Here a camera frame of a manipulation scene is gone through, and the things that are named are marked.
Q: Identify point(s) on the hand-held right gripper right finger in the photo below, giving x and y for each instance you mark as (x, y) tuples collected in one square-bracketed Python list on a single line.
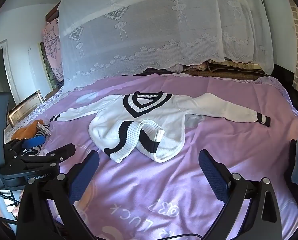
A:
[(212, 177)]

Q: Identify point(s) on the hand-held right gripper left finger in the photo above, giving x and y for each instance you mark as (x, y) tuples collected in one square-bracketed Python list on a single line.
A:
[(85, 177)]

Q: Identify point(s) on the purple floral bed sheet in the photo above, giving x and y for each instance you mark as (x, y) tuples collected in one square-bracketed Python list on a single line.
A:
[(49, 99)]

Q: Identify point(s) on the green patterned panel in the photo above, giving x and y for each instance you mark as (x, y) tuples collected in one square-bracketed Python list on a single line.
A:
[(47, 67)]

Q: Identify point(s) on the zebra striped cloth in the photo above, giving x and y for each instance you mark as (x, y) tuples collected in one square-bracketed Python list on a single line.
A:
[(34, 152)]

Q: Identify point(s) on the wooden frame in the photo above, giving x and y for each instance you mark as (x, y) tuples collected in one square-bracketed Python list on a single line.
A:
[(26, 103)]

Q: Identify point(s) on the brown woven mat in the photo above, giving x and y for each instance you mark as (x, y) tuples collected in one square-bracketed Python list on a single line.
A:
[(226, 73)]

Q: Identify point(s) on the white black-striped knit sweater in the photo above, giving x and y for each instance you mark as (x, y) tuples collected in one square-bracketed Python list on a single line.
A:
[(114, 120)]

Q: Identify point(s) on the pink printed blanket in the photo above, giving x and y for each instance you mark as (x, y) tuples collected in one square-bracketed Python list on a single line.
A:
[(164, 192)]

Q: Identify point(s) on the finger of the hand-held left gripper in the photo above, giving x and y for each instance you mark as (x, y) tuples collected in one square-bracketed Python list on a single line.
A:
[(34, 142), (64, 152)]

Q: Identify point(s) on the orange cloth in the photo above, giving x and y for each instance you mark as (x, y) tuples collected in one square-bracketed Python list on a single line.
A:
[(26, 130)]

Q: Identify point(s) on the pink floral pillow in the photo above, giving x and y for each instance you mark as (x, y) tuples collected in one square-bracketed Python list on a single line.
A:
[(51, 45)]

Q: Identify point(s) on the beige folded cloth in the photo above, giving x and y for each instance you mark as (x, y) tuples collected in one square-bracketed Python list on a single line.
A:
[(198, 66)]

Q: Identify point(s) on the dark brown mesh cloth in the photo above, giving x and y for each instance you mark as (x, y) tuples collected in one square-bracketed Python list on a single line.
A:
[(164, 71)]

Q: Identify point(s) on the white lace cover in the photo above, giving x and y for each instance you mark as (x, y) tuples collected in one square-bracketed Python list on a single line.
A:
[(151, 30)]

